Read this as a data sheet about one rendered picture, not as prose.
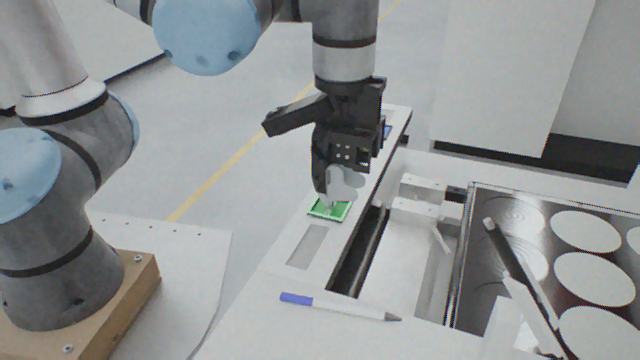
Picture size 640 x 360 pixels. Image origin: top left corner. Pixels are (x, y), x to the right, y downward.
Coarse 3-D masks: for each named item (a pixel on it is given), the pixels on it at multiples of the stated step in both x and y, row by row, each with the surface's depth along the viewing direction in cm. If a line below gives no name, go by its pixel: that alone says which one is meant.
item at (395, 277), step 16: (400, 224) 74; (384, 240) 71; (400, 240) 71; (416, 240) 71; (432, 240) 74; (384, 256) 68; (400, 256) 68; (416, 256) 68; (368, 272) 65; (384, 272) 65; (400, 272) 65; (416, 272) 65; (368, 288) 63; (384, 288) 63; (400, 288) 63; (416, 288) 63; (384, 304) 60; (400, 304) 60; (416, 304) 61
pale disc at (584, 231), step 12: (552, 216) 73; (564, 216) 73; (576, 216) 73; (588, 216) 73; (552, 228) 70; (564, 228) 70; (576, 228) 70; (588, 228) 70; (600, 228) 70; (612, 228) 71; (576, 240) 68; (588, 240) 68; (600, 240) 68; (612, 240) 68
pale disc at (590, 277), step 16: (560, 256) 65; (576, 256) 65; (592, 256) 65; (560, 272) 63; (576, 272) 63; (592, 272) 63; (608, 272) 63; (576, 288) 60; (592, 288) 60; (608, 288) 60; (624, 288) 60; (608, 304) 58; (624, 304) 58
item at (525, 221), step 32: (480, 192) 78; (480, 224) 71; (512, 224) 71; (544, 224) 71; (480, 256) 65; (544, 256) 65; (608, 256) 65; (480, 288) 60; (544, 288) 60; (480, 320) 56
